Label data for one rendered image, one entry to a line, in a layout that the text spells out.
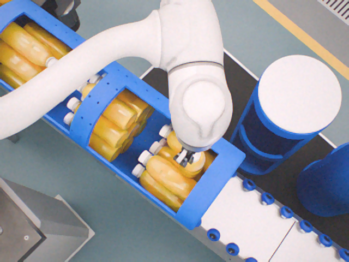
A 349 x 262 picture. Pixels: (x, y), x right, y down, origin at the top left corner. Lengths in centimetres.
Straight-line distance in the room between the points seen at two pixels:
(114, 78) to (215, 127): 67
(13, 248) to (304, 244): 93
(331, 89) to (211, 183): 58
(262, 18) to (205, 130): 216
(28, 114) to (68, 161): 182
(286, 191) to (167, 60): 168
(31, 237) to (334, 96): 107
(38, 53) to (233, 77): 132
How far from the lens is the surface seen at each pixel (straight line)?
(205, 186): 121
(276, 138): 239
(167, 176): 130
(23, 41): 146
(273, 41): 277
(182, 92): 69
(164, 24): 77
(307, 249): 156
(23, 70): 147
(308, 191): 217
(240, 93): 244
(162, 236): 243
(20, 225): 146
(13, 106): 73
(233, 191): 152
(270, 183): 235
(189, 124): 69
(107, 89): 129
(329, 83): 157
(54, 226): 181
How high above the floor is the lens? 243
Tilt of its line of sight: 75 degrees down
